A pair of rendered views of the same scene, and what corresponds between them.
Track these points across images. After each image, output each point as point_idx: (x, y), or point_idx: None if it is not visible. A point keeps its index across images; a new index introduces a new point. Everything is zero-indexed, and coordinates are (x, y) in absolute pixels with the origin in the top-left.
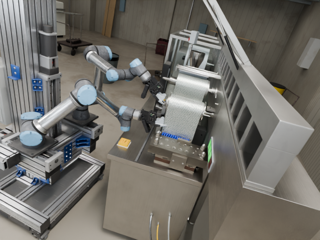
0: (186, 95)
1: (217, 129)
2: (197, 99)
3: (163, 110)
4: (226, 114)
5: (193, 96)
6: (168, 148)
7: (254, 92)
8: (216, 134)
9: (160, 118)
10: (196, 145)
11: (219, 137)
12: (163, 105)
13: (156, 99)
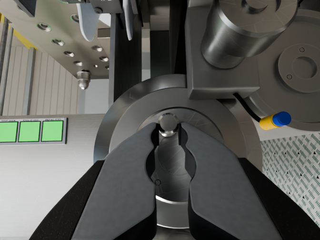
0: (300, 168)
1: (43, 176)
2: (264, 157)
3: (187, 55)
4: (13, 232)
5: (276, 166)
6: (11, 13)
7: None
8: (35, 169)
9: (124, 4)
10: (169, 41)
11: (0, 184)
12: (214, 90)
13: (83, 183)
